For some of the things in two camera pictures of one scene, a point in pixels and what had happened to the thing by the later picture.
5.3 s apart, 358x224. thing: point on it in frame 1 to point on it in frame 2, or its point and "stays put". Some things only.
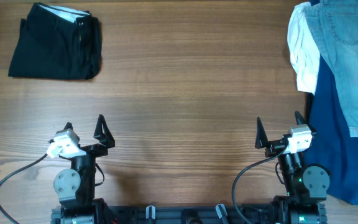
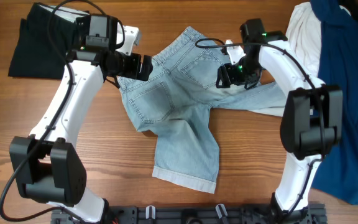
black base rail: x=189 y=214 stays put
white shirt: x=303 y=51 stays put
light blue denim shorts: x=347 y=30 to x=174 y=101
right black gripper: x=278 y=146 to x=230 y=74
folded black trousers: x=59 y=43 stays put
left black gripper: x=106 y=138 to x=133 y=71
